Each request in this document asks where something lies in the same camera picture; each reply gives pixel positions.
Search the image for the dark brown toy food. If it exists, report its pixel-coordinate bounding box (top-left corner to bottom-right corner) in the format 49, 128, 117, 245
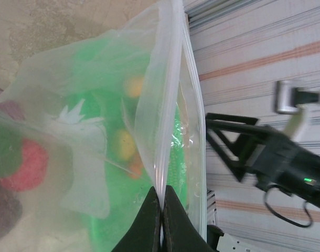
0, 178, 23, 237

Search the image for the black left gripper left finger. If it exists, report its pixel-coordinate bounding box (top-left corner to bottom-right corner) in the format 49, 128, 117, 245
111, 185, 162, 252

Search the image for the small orange toy food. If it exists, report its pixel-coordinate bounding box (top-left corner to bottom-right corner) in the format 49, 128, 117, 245
128, 164, 143, 180

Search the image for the purple toy food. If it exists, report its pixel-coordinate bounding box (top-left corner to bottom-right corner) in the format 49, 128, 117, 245
0, 88, 26, 121

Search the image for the aluminium enclosure frame bar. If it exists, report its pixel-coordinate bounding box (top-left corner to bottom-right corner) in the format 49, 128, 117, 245
185, 0, 320, 30

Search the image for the red toy fruit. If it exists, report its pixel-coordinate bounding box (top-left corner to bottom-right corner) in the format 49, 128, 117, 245
0, 138, 49, 192

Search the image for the green perforated plastic basket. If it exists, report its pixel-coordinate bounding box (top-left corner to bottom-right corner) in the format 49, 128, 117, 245
68, 44, 189, 252

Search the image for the yellow toy fruit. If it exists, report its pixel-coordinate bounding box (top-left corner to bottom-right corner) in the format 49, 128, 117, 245
124, 76, 145, 98
111, 129, 136, 161

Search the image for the clear zip-top plastic bag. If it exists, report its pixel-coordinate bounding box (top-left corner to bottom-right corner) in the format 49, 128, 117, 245
0, 0, 208, 252

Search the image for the black looped cable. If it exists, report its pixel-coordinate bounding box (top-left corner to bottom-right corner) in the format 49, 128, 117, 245
263, 183, 314, 228

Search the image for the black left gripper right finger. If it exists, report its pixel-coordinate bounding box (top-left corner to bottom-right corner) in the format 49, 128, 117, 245
162, 184, 218, 252

